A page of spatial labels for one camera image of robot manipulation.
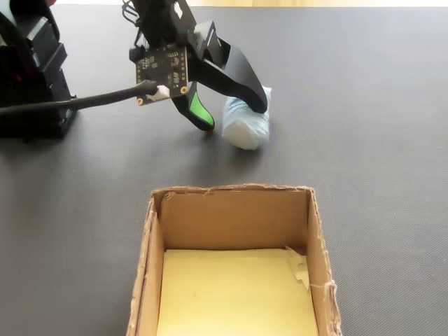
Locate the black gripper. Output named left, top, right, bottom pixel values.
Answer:
left=171, top=20, right=271, bottom=132

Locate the light blue yarn block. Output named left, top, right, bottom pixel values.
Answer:
left=221, top=85, right=274, bottom=152

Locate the open cardboard box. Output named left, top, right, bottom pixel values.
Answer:
left=125, top=184, right=342, bottom=336

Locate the black textured mat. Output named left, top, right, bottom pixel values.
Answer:
left=0, top=3, right=448, bottom=336

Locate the white paper scrap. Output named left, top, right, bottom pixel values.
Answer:
left=284, top=244, right=312, bottom=292

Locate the yellow sheet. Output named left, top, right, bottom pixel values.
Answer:
left=155, top=246, right=319, bottom=336

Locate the black camera circuit board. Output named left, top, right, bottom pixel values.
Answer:
left=134, top=44, right=194, bottom=106

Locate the black sleeved camera cable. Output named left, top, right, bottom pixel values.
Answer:
left=0, top=79, right=172, bottom=118

